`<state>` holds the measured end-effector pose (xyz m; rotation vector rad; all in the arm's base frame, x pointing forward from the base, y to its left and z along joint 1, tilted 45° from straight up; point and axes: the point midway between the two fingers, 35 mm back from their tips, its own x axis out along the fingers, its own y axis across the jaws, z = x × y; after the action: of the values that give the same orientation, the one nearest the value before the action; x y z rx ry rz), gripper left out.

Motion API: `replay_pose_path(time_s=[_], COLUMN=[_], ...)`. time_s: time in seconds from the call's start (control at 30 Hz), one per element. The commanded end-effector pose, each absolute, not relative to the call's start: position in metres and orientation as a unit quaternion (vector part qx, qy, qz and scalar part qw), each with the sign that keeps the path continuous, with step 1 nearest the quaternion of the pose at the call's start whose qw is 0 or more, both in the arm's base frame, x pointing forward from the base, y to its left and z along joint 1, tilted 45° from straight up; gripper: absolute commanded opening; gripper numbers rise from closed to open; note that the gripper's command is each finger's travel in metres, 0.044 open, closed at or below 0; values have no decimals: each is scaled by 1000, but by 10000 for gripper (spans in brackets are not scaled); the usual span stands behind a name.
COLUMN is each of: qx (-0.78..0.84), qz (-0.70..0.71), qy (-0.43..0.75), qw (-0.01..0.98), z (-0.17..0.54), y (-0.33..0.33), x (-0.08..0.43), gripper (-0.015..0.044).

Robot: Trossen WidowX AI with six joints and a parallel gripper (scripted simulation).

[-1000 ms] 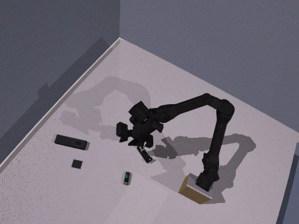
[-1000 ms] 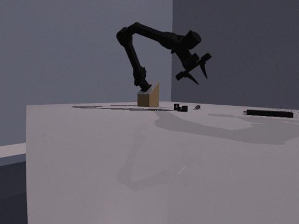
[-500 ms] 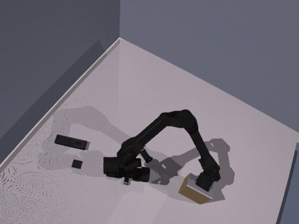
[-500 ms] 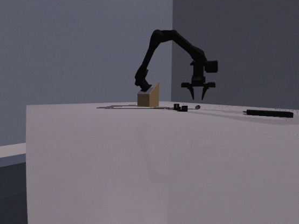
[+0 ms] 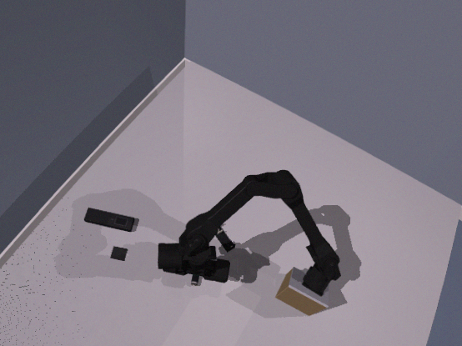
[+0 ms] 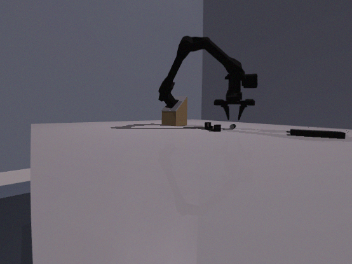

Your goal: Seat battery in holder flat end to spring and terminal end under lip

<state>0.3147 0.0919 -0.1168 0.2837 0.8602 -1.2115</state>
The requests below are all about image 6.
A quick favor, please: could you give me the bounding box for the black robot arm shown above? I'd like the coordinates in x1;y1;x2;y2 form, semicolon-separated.
158;36;257;108

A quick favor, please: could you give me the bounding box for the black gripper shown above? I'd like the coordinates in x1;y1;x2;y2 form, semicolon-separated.
214;88;255;120

